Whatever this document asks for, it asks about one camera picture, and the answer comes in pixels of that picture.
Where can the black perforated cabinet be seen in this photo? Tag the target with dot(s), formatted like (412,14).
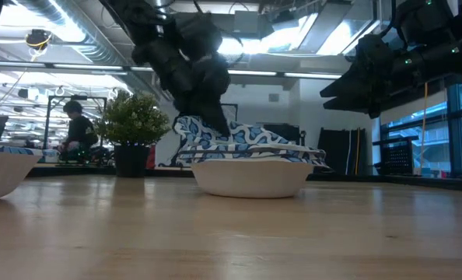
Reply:
(396,157)

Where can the green potted plant, black pot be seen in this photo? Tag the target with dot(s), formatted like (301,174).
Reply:
(131,124)

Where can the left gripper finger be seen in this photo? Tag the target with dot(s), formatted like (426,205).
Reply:
(217,118)
(188,108)

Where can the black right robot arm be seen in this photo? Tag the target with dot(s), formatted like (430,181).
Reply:
(449,39)

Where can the person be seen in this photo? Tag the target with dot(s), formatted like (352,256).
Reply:
(79,132)

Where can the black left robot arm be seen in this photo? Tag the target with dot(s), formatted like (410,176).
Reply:
(157,54)

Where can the black folded panels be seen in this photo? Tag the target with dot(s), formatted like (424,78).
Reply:
(334,151)

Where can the round black ceiling device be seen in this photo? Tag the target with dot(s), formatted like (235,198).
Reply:
(38,39)

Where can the black aluminium table frame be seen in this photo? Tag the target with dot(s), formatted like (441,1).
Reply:
(410,182)

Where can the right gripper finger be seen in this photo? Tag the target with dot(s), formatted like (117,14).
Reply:
(351,105)
(349,87)

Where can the blue patterned paper bowl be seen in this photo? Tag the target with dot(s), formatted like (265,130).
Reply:
(1,175)
(250,136)
(305,149)
(252,179)

